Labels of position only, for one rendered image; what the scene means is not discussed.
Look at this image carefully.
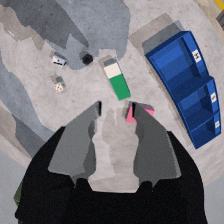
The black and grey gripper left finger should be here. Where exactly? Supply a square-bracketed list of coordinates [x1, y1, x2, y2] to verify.
[15, 100, 102, 221]

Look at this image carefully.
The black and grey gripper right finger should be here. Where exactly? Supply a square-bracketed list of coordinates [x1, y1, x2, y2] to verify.
[132, 102, 208, 224]

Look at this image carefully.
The blue rack of bins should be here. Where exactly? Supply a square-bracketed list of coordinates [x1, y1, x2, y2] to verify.
[145, 31, 221, 149]

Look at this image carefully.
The pink square pad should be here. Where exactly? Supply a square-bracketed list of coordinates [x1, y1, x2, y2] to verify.
[126, 104, 155, 124]

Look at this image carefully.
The white die with black pips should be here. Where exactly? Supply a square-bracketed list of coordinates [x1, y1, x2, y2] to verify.
[54, 80, 66, 92]

